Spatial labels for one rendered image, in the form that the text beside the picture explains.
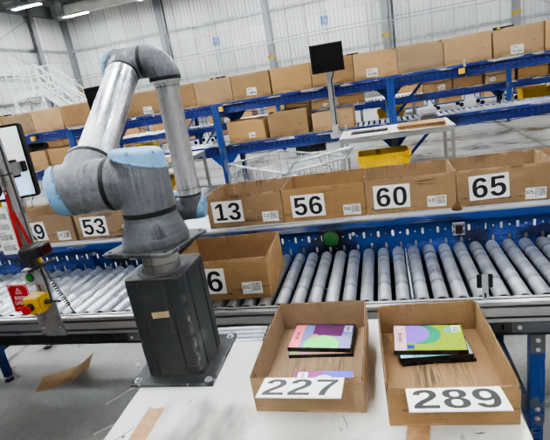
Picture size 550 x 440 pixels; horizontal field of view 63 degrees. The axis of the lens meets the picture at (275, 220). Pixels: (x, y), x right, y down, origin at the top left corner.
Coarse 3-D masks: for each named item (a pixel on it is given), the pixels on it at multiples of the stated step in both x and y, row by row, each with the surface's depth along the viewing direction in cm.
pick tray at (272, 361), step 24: (288, 312) 148; (312, 312) 146; (336, 312) 144; (360, 312) 142; (288, 336) 145; (360, 336) 138; (264, 360) 125; (288, 360) 133; (312, 360) 131; (336, 360) 129; (360, 360) 127; (360, 384) 106; (264, 408) 115; (288, 408) 113; (312, 408) 111; (336, 408) 110; (360, 408) 109
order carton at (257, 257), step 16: (208, 240) 205; (224, 240) 204; (240, 240) 202; (256, 240) 201; (272, 240) 199; (208, 256) 207; (224, 256) 206; (240, 256) 205; (256, 256) 203; (272, 256) 181; (224, 272) 176; (240, 272) 175; (256, 272) 173; (272, 272) 179; (240, 288) 177; (272, 288) 177
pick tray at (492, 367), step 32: (384, 320) 137; (416, 320) 135; (448, 320) 134; (480, 320) 125; (384, 352) 129; (480, 352) 122; (416, 384) 114; (448, 384) 112; (480, 384) 110; (512, 384) 100; (416, 416) 102; (448, 416) 100; (480, 416) 99; (512, 416) 98
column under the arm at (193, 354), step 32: (192, 256) 138; (128, 288) 128; (160, 288) 126; (192, 288) 130; (160, 320) 129; (192, 320) 128; (160, 352) 133; (192, 352) 130; (224, 352) 142; (160, 384) 131; (192, 384) 129
